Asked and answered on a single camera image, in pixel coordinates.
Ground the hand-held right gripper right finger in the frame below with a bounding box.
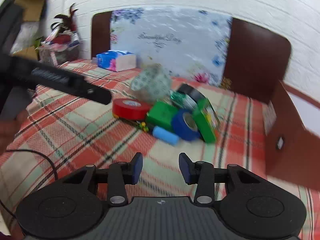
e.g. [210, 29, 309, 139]
[179, 152, 269, 205]

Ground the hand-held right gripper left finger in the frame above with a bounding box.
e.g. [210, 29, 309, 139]
[62, 152, 143, 207]

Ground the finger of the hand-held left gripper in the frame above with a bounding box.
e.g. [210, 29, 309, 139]
[84, 85, 112, 105]

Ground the red tape roll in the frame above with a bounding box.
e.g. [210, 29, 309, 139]
[112, 98, 152, 121]

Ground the blue tape roll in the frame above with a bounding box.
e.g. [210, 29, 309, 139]
[171, 109, 201, 141]

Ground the green printed packet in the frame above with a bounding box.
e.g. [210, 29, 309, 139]
[192, 99, 221, 144]

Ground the black tape roll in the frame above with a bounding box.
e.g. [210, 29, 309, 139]
[176, 84, 208, 110]

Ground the brown box with white inside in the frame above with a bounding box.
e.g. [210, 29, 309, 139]
[262, 80, 320, 190]

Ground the person's left hand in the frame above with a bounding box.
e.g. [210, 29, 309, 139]
[0, 111, 29, 155]

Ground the light blue cylinder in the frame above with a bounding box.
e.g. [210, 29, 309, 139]
[152, 127, 180, 146]

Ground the blue white tissue pack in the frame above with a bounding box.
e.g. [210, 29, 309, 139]
[96, 50, 137, 72]

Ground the yellow green small item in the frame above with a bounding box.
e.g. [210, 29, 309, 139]
[114, 115, 151, 132]

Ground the plaid bed mat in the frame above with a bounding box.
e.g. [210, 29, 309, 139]
[0, 59, 320, 240]

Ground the white plastic bag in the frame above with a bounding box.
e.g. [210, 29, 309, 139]
[11, 21, 42, 53]

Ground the clear patterned plastic roll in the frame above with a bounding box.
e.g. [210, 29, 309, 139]
[130, 64, 173, 104]

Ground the dark leafy plant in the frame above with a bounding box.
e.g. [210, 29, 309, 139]
[51, 4, 79, 38]

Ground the green box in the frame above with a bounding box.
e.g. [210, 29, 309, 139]
[146, 101, 179, 133]

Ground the shiny green foil packet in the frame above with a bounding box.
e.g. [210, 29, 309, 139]
[170, 91, 198, 110]

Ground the open cardboard box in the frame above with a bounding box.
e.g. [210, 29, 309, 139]
[14, 0, 48, 22]

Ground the floral printed cloth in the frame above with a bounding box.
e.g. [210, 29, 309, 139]
[110, 5, 233, 88]

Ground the brown wooden headboard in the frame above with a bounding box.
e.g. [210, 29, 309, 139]
[91, 11, 292, 103]

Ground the black cable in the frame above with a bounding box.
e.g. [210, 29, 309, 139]
[0, 149, 59, 220]

